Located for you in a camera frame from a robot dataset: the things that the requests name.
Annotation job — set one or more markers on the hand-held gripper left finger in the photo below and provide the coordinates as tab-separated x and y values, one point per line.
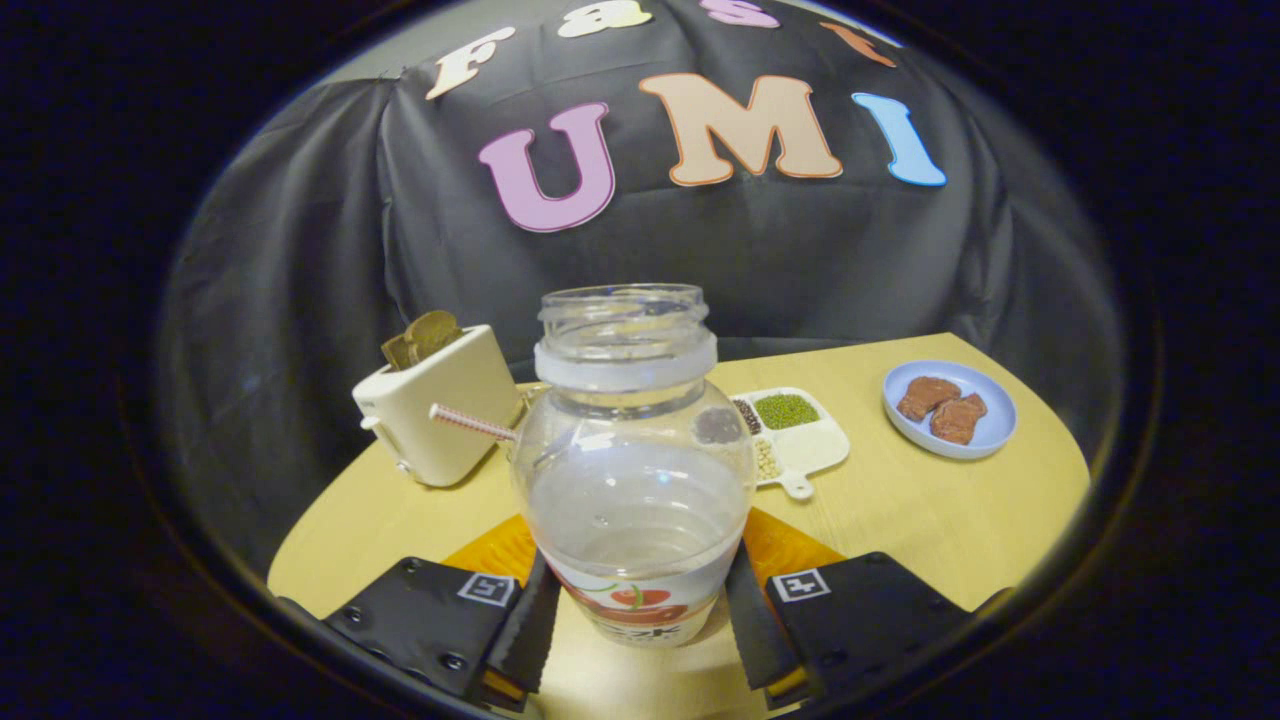
530	630

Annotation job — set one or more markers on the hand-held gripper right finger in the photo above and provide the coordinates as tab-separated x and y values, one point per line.
752	630

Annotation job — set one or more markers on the clear juice bottle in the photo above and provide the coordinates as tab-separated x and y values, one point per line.
635	500

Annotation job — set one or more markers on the white divided bean tray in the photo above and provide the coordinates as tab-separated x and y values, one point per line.
815	445

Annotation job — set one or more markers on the wooden table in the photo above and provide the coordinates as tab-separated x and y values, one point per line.
920	530

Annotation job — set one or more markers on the white toaster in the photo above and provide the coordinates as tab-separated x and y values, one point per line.
445	420

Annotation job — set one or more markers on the brown meat piece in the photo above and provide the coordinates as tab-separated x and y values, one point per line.
958	420
927	397

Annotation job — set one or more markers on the brown toast slice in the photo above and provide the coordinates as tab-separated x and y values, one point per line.
425	335

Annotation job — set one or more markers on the light blue plate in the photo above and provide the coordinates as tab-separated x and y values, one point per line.
995	425

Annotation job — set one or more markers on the black backdrop cloth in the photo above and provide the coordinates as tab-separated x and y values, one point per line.
300	250

